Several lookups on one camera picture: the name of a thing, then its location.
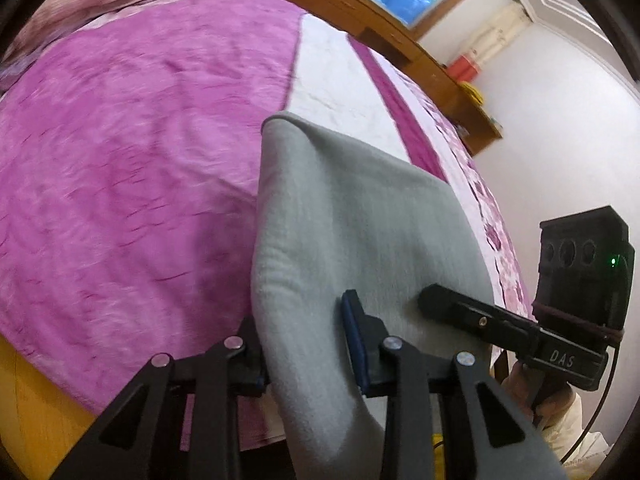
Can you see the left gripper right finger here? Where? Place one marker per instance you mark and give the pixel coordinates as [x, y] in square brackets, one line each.
[484, 433]

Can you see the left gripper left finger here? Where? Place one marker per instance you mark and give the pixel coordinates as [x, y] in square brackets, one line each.
[176, 419]

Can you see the grey pants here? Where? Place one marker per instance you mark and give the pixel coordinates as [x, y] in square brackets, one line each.
[333, 214]

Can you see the wooden window cabinet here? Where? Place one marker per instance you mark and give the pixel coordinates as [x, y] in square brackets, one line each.
[377, 29]

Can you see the pink and white bedspread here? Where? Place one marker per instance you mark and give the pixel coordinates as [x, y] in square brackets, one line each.
[130, 155]

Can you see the red orange curtain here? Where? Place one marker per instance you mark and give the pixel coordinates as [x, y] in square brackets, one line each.
[463, 69]

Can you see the black camera box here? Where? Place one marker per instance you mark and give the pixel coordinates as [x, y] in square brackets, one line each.
[585, 273]

